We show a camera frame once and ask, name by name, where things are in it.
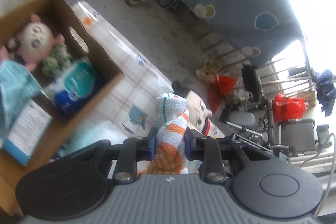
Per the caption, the orange white knitted cloth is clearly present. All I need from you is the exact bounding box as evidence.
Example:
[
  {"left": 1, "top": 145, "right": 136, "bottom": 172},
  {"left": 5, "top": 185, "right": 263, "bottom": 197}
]
[{"left": 142, "top": 93, "right": 190, "bottom": 174}]

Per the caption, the red cream plush doll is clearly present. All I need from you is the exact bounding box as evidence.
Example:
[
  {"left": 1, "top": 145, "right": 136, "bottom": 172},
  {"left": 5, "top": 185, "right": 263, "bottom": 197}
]
[{"left": 171, "top": 80, "right": 225, "bottom": 139}]

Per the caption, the pink plaid tablecloth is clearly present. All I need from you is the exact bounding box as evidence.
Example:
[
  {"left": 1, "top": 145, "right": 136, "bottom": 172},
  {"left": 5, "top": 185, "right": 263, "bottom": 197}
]
[{"left": 72, "top": 2, "right": 172, "bottom": 138}]

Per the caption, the red plastic bag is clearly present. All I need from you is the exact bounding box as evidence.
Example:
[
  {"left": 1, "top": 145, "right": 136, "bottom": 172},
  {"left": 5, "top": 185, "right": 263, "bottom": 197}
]
[
  {"left": 272, "top": 94, "right": 309, "bottom": 123},
  {"left": 207, "top": 76, "right": 237, "bottom": 114}
]

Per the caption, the white plastic bag blue print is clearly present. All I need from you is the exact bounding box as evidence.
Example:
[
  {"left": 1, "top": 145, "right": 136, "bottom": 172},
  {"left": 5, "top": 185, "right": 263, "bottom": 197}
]
[{"left": 54, "top": 121, "right": 127, "bottom": 160}]

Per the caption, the white blue wipes pack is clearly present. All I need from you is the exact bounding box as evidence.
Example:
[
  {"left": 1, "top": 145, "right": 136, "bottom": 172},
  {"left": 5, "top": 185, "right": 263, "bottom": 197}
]
[{"left": 43, "top": 57, "right": 106, "bottom": 119}]

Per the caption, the green scrunchie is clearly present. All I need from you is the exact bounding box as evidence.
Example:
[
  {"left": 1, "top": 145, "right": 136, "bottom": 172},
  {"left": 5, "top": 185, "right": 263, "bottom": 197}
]
[{"left": 42, "top": 43, "right": 72, "bottom": 79}]

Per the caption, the white blue paper box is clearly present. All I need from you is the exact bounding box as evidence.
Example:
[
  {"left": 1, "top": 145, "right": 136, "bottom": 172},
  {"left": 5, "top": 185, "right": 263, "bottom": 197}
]
[{"left": 3, "top": 100, "right": 52, "bottom": 166}]

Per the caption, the teal folded towel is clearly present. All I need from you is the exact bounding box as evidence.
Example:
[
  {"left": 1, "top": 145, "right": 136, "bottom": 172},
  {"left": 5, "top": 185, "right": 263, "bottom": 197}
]
[{"left": 1, "top": 60, "right": 42, "bottom": 145}]

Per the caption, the pink round plush toy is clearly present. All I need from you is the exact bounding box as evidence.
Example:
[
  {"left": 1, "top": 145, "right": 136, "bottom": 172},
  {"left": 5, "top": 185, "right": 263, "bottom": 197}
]
[{"left": 1, "top": 14, "right": 65, "bottom": 72}]

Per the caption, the brown cardboard box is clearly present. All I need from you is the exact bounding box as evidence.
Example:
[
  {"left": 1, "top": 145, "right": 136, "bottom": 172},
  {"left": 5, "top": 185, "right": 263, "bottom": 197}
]
[{"left": 1, "top": 0, "right": 122, "bottom": 215}]

